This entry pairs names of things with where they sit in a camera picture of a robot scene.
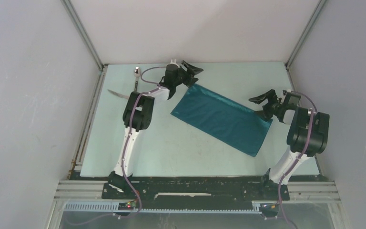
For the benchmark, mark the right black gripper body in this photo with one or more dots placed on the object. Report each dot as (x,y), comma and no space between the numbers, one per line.
(272,107)

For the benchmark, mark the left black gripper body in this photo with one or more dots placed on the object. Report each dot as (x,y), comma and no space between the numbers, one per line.
(183,77)

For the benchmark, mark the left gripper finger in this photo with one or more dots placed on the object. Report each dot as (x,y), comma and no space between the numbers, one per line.
(189,81)
(190,69)

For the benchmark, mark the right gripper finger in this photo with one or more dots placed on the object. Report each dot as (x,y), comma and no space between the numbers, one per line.
(264,115)
(270,96)

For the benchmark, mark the teal cloth napkin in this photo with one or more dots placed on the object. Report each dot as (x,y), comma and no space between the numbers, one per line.
(222,118)

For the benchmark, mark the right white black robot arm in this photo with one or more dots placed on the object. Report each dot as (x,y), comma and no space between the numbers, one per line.
(307,135)

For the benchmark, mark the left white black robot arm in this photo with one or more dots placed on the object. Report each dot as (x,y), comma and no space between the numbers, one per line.
(138,113)

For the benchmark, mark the silver spoon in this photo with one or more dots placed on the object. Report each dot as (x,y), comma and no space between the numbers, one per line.
(137,75)

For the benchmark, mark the silver knife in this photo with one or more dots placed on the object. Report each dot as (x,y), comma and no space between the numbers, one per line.
(118,94)

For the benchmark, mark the grey slotted cable duct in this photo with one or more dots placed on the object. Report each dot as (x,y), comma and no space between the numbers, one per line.
(117,207)

